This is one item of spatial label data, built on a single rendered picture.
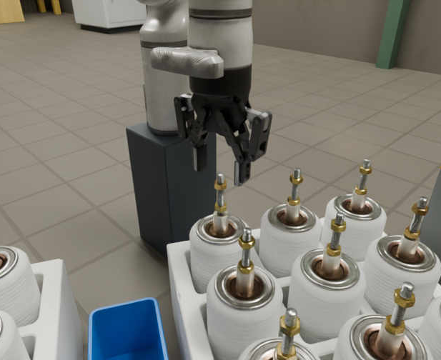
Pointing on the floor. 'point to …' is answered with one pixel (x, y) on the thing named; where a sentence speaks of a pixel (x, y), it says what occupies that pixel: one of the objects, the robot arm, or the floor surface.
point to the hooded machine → (109, 15)
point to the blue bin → (127, 332)
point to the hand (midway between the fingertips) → (220, 168)
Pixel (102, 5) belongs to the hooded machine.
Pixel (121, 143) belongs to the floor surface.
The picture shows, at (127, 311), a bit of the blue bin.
